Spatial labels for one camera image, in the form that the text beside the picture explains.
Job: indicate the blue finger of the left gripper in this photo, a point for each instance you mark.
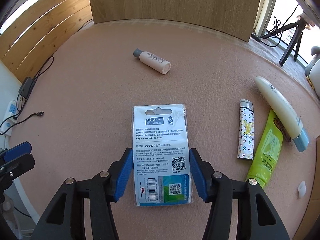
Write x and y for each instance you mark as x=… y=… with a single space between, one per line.
x=8 y=155

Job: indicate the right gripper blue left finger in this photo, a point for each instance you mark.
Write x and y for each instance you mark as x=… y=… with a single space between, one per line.
x=120 y=171

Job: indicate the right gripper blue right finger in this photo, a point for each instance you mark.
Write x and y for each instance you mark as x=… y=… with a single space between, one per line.
x=202 y=172

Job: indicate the white blister card package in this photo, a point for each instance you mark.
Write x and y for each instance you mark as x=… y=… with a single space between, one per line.
x=161 y=155

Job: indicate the patterned white lighter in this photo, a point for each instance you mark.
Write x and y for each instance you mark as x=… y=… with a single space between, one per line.
x=246 y=130

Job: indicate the green tube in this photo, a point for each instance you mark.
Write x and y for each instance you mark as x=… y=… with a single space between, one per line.
x=267 y=152

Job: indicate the cream tube blue cap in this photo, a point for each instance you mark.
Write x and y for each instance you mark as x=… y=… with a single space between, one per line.
x=285 y=113

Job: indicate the small peach bottle grey cap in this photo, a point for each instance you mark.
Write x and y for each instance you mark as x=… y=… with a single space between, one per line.
x=155 y=62

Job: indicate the white power strip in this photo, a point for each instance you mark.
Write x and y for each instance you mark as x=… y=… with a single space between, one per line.
x=10 y=118

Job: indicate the black power adapter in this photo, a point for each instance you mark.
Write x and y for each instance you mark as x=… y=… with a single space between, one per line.
x=26 y=87

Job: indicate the wooden slat headboard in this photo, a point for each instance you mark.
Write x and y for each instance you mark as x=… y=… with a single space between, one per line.
x=36 y=29

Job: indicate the front grey penguin plush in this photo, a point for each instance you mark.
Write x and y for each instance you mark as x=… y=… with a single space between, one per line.
x=315 y=54

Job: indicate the light wood board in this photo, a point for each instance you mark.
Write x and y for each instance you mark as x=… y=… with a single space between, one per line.
x=233 y=17

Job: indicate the black tripod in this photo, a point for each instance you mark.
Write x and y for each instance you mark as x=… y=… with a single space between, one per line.
x=295 y=41

